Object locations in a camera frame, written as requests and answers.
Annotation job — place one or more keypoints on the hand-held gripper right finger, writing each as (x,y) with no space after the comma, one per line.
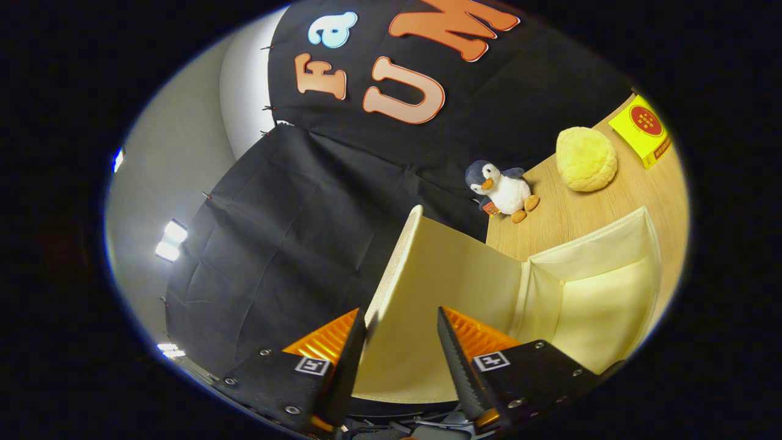
(461,373)

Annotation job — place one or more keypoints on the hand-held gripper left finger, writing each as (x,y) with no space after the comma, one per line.
(348,373)

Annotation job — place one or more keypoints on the beige fabric storage box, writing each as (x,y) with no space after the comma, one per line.
(464,275)

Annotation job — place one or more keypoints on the ceiling light panel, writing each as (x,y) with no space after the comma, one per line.
(170,349)
(171,239)

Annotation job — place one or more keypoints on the penguin plush toy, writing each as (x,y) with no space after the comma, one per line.
(507,189)

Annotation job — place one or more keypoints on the yellow round plush cushion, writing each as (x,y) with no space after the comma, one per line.
(586,159)

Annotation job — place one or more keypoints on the yellow book with red circle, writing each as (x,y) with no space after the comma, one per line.
(641,122)

